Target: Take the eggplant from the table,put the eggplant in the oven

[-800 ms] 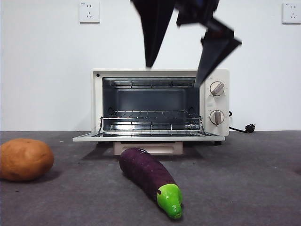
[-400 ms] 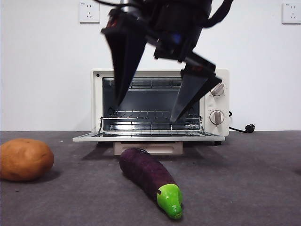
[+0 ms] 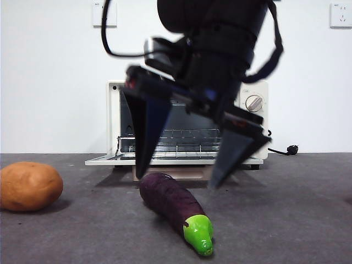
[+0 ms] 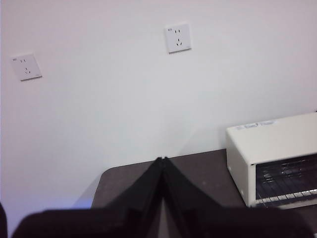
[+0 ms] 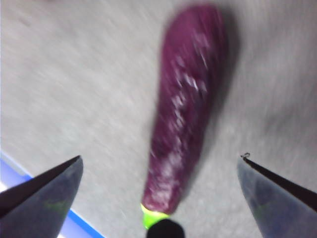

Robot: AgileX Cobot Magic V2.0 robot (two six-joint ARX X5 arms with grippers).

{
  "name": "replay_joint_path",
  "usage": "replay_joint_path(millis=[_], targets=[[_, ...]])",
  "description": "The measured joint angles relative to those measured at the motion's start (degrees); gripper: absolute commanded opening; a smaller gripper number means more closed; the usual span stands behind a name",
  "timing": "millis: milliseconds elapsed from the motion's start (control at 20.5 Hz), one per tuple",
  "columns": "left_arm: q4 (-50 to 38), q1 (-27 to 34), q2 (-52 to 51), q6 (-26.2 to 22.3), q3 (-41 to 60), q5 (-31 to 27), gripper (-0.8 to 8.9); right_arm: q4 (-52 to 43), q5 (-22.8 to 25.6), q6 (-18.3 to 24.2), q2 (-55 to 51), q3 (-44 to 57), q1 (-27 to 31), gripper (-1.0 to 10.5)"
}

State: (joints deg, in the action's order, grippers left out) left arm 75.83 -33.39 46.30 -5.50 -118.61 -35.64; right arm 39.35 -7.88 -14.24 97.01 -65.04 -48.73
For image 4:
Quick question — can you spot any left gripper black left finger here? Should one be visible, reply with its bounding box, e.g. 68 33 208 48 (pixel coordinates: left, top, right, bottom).
91 157 164 214

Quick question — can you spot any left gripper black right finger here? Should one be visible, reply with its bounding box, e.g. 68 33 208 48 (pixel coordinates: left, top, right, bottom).
163 157 246 214

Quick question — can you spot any cream toaster oven body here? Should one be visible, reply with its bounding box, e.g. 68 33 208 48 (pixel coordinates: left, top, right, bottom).
225 112 317 209

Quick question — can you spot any metal wire oven rack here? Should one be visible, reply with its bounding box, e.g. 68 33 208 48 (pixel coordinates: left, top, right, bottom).
256 155 317 203

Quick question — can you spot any white wall socket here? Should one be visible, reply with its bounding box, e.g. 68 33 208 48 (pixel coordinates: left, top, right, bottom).
10 53 43 82
163 23 193 56

